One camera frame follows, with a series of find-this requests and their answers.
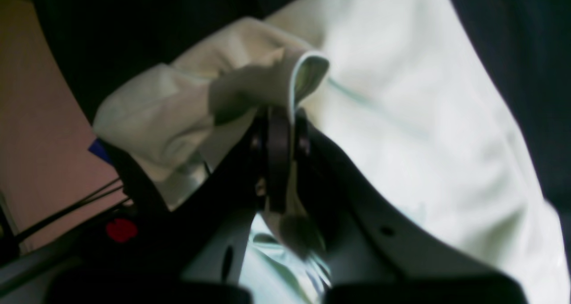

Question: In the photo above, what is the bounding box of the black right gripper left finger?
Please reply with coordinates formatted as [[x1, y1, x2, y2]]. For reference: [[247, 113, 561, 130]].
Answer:
[[49, 107, 291, 304]]

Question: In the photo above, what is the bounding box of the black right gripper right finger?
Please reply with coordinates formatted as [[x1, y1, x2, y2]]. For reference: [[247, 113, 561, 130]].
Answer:
[[295, 111, 527, 304]]

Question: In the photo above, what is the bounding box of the light green T-shirt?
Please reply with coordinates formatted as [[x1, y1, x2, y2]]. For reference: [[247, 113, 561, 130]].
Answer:
[[93, 0, 570, 304]]

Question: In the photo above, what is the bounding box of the red black clamp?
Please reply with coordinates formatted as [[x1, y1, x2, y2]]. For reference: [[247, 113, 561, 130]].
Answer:
[[78, 209, 145, 257]]

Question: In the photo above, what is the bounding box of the black table cloth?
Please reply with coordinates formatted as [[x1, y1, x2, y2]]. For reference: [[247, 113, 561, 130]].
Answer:
[[36, 0, 571, 304]]

